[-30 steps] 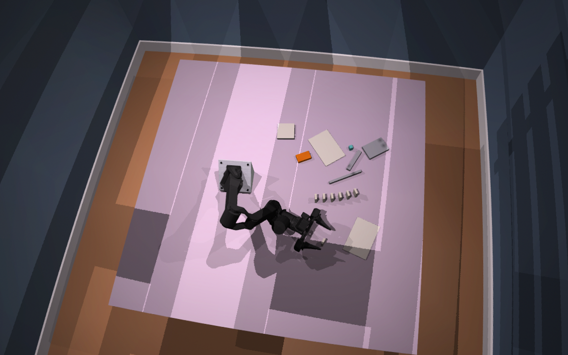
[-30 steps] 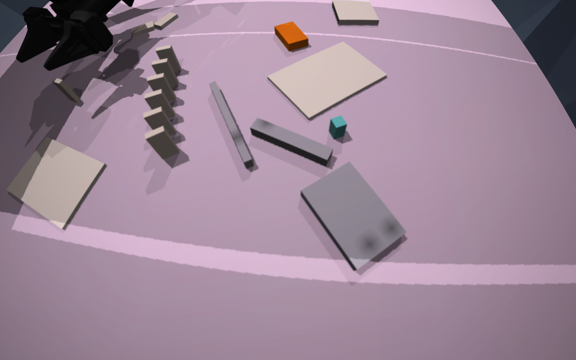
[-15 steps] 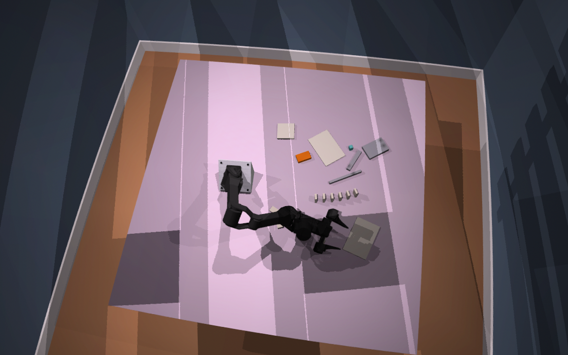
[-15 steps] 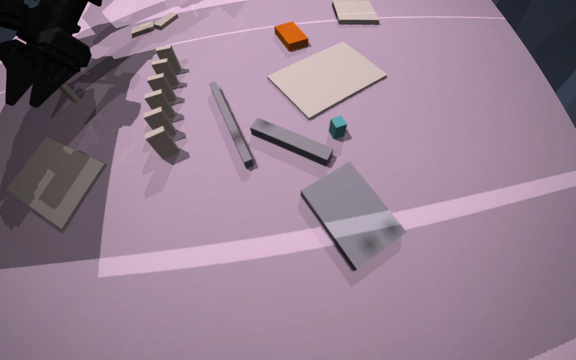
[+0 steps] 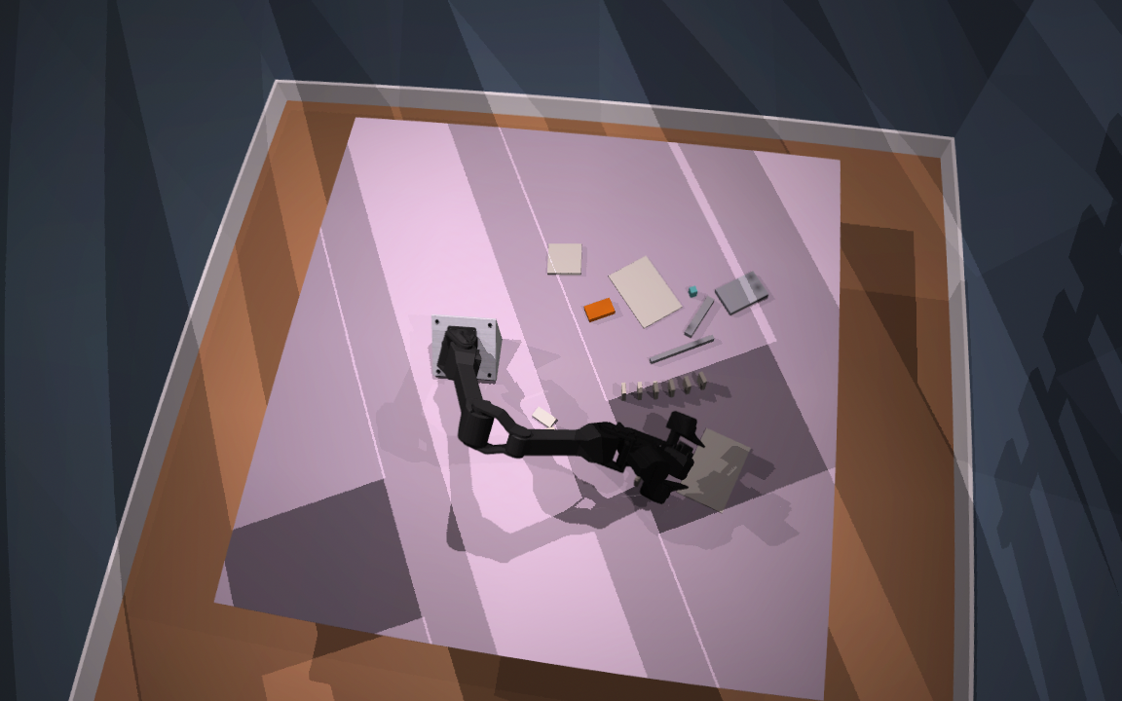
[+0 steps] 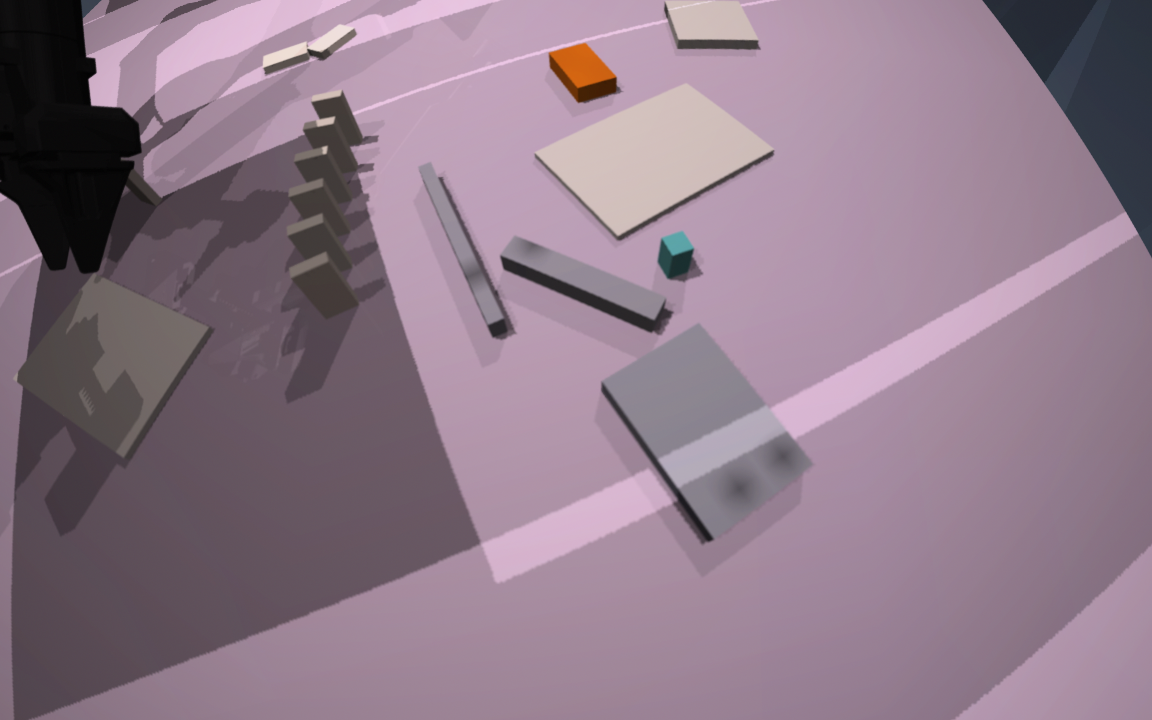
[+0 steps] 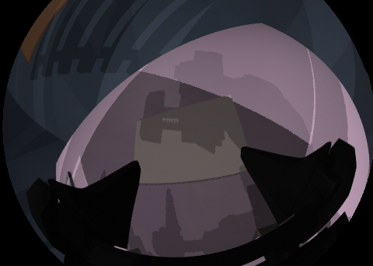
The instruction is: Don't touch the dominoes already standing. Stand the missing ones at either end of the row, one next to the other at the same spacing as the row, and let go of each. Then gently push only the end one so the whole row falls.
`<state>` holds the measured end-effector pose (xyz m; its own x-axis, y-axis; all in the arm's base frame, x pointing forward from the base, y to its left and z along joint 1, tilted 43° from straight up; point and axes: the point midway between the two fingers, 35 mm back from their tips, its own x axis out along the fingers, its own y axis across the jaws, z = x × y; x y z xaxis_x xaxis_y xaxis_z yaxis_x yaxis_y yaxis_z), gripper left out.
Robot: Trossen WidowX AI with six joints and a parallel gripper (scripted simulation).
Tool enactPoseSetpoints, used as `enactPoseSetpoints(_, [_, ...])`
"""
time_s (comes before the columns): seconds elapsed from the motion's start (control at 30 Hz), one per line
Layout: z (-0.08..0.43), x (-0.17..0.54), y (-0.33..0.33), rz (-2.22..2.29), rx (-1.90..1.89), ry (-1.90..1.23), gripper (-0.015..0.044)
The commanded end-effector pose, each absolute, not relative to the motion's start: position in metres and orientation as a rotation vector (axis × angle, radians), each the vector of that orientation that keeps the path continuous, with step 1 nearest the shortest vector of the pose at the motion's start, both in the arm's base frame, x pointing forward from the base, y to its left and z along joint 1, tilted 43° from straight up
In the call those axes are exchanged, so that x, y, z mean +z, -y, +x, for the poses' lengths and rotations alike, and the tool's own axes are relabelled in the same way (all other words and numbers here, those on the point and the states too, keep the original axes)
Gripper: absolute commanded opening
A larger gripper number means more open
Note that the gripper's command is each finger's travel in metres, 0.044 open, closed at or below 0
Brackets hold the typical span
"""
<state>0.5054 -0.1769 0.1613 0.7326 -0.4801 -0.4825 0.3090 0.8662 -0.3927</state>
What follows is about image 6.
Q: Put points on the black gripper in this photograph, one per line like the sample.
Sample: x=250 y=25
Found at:
x=62 y=164

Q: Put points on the teal block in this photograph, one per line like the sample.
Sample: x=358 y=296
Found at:
x=675 y=253

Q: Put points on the orange rectangular block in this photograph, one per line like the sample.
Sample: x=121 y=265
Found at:
x=582 y=72

